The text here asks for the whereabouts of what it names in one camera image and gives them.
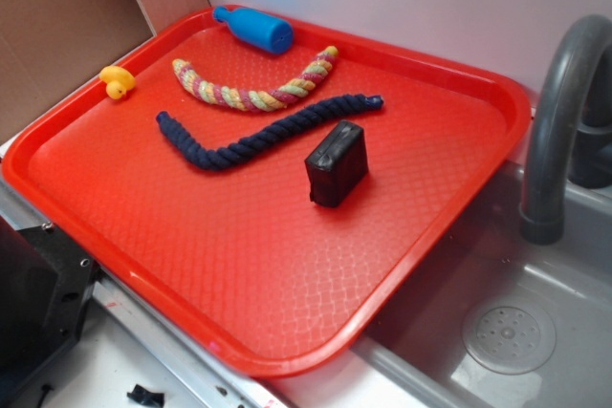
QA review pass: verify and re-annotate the black rectangular block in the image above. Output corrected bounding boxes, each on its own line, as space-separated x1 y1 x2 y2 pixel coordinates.
305 120 369 208

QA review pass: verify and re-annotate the red plastic tray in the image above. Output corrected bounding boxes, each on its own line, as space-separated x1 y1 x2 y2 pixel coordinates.
2 11 531 378

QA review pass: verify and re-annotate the blue plastic bottle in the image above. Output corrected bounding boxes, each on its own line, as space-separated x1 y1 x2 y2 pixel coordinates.
212 6 294 54

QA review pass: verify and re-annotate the yellow rubber duck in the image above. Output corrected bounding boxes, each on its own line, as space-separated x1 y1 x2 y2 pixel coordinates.
98 65 136 100

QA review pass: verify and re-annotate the grey plastic sink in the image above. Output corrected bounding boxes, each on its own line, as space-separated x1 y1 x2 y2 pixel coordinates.
355 163 611 407

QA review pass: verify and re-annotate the grey plastic faucet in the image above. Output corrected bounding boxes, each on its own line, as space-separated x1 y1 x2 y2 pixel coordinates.
519 14 611 245

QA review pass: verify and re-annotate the small black clip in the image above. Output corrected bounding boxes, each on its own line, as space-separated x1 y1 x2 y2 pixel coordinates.
126 384 165 408

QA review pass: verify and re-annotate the brown cardboard panel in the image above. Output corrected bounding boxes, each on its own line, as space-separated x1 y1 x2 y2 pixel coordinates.
1 0 208 141

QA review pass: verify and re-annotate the navy blue twisted rope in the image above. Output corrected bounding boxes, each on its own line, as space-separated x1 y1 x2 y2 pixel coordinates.
155 94 385 172

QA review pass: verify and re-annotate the multicolored twisted rope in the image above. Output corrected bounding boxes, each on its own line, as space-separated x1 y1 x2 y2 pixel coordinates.
171 45 339 114

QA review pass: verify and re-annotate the black metal bracket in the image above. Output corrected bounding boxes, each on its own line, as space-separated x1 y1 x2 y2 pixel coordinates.
1 221 98 407

